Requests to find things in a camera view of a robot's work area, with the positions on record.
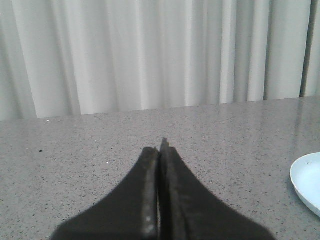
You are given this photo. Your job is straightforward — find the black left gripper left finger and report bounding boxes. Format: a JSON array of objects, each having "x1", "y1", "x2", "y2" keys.
[{"x1": 51, "y1": 147, "x2": 159, "y2": 240}]

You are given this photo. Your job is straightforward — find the light blue round plate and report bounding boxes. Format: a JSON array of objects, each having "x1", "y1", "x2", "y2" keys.
[{"x1": 290, "y1": 152, "x2": 320, "y2": 217}]

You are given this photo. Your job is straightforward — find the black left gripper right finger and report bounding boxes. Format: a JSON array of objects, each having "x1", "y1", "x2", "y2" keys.
[{"x1": 158, "y1": 138, "x2": 274, "y2": 240}]

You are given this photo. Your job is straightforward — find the white pleated curtain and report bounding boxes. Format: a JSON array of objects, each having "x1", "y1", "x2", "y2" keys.
[{"x1": 0, "y1": 0, "x2": 320, "y2": 120}]

